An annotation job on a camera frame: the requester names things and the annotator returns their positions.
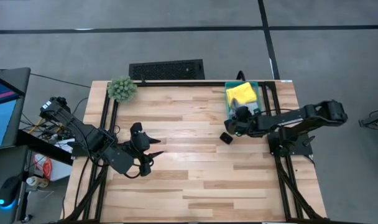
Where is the black mouse blue light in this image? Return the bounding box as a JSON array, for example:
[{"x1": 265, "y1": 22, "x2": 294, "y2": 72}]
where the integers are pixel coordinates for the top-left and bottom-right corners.
[{"x1": 0, "y1": 175, "x2": 22, "y2": 210}]

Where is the black floor stand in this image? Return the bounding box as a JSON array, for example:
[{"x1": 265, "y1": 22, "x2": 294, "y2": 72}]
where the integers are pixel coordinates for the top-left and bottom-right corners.
[{"x1": 358, "y1": 108, "x2": 378, "y2": 129}]

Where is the teal translucent plastic bin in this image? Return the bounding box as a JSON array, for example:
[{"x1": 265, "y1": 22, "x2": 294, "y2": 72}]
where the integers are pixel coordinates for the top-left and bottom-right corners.
[{"x1": 224, "y1": 81, "x2": 264, "y2": 121}]

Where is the computer screen on desk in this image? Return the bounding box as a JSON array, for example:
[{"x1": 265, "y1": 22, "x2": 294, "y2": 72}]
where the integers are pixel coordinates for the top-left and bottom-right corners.
[{"x1": 0, "y1": 67, "x2": 32, "y2": 151}]

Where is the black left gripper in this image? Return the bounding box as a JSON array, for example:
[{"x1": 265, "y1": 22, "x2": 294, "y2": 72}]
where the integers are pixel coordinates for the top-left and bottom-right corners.
[{"x1": 124, "y1": 121, "x2": 165, "y2": 177}]

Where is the red and white bag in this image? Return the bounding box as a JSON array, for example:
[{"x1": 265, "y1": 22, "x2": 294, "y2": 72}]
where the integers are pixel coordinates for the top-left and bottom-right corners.
[{"x1": 33, "y1": 153, "x2": 53, "y2": 182}]

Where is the small black box device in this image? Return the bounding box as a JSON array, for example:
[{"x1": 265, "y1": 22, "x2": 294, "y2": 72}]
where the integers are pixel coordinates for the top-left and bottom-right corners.
[{"x1": 219, "y1": 132, "x2": 234, "y2": 146}]

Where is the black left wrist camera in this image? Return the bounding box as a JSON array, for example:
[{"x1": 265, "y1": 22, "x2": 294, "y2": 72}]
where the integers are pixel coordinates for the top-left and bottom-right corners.
[{"x1": 131, "y1": 132, "x2": 152, "y2": 152}]

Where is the yellow microfiber towel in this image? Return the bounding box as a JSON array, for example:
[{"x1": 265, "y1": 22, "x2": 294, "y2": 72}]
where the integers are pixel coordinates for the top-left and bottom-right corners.
[{"x1": 226, "y1": 82, "x2": 258, "y2": 106}]

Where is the grey waffle-weave towel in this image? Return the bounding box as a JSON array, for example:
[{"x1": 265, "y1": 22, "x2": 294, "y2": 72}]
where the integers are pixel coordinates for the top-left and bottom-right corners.
[{"x1": 228, "y1": 98, "x2": 262, "y2": 119}]

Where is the black aluminium table frame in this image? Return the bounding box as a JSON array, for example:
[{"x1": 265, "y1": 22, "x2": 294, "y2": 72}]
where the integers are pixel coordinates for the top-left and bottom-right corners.
[{"x1": 63, "y1": 80, "x2": 330, "y2": 223}]

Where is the green plant in dotted pot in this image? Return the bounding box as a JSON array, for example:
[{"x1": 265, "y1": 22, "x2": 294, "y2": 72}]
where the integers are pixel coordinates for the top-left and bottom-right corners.
[{"x1": 106, "y1": 76, "x2": 139, "y2": 104}]

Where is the beige tape roll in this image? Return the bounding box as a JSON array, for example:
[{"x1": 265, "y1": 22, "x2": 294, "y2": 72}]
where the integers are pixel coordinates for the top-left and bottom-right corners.
[{"x1": 25, "y1": 175, "x2": 50, "y2": 190}]

